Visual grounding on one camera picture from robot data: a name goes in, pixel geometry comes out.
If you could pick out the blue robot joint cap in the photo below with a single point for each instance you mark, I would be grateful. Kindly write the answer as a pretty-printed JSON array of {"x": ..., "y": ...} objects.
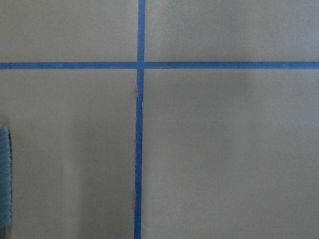
[{"x": 5, "y": 177}]

